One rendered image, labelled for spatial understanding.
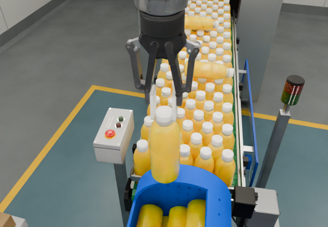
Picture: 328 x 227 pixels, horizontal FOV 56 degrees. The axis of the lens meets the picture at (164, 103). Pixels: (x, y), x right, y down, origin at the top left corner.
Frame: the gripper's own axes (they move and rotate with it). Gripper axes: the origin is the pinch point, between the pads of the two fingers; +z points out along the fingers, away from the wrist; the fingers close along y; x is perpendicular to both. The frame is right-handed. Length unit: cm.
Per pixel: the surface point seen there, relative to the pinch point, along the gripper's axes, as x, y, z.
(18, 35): 290, -240, 140
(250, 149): 45, 29, 58
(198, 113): 43, 7, 38
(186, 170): 5.2, 4.9, 26.7
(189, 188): 6.9, 6.0, 36.6
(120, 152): 23, -20, 42
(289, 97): 48, 39, 31
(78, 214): 56, -70, 148
